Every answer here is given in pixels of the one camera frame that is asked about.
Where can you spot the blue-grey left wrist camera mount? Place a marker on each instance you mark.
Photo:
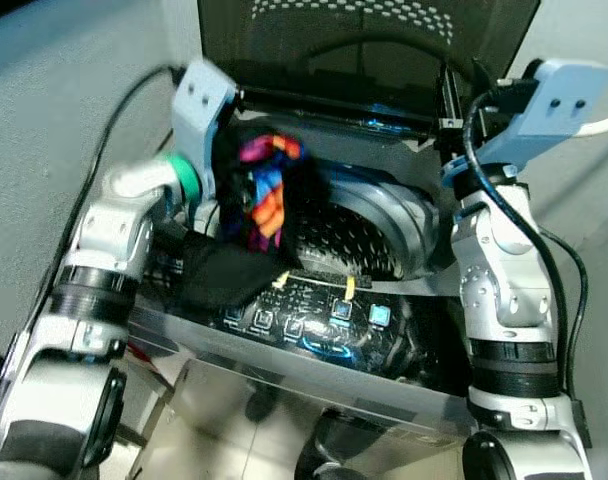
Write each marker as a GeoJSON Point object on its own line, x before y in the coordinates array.
{"type": "Point", "coordinates": [199, 110]}

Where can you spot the perforated steel washer drum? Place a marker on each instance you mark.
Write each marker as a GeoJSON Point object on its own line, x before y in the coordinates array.
{"type": "Point", "coordinates": [354, 240]}

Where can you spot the rainbow striped cloth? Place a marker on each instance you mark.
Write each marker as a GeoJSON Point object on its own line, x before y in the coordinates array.
{"type": "Point", "coordinates": [269, 200]}

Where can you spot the yellow tape strip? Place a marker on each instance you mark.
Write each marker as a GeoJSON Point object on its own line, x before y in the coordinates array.
{"type": "Point", "coordinates": [281, 280]}
{"type": "Point", "coordinates": [350, 288]}

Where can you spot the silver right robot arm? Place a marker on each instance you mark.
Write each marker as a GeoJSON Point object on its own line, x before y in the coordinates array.
{"type": "Point", "coordinates": [494, 290]}

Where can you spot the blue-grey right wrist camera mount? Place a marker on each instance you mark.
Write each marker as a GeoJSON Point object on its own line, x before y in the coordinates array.
{"type": "Point", "coordinates": [554, 110]}

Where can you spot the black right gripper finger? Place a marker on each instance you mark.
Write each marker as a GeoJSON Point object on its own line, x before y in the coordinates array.
{"type": "Point", "coordinates": [449, 95]}
{"type": "Point", "coordinates": [481, 74]}

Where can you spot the glossy black washer control panel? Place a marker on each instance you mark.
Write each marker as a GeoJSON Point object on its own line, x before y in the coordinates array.
{"type": "Point", "coordinates": [424, 340]}

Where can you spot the dark tinted washer lid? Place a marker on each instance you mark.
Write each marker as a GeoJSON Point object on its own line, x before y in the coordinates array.
{"type": "Point", "coordinates": [364, 60]}

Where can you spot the black garment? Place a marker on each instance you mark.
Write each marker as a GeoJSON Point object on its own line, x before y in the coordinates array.
{"type": "Point", "coordinates": [224, 275]}

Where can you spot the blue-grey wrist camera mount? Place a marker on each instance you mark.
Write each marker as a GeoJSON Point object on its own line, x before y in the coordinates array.
{"type": "Point", "coordinates": [199, 110]}
{"type": "Point", "coordinates": [554, 110]}

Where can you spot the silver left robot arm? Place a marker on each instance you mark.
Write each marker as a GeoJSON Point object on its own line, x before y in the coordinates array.
{"type": "Point", "coordinates": [114, 230]}

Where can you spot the grey top-load washing machine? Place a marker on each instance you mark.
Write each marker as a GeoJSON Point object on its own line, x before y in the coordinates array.
{"type": "Point", "coordinates": [334, 385]}

